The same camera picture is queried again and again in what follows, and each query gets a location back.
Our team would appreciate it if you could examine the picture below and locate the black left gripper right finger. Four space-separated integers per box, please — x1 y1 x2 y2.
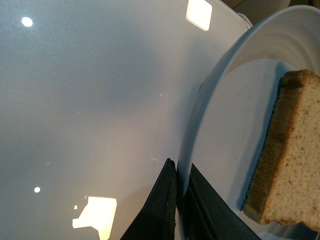
183 165 260 240

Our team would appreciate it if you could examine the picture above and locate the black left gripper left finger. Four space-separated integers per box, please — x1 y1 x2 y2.
121 158 177 240

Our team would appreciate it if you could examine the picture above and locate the white round plate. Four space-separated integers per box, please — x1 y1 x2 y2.
177 5 320 240

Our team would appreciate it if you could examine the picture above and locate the slice of brown bread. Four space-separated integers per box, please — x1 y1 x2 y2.
242 69 320 231

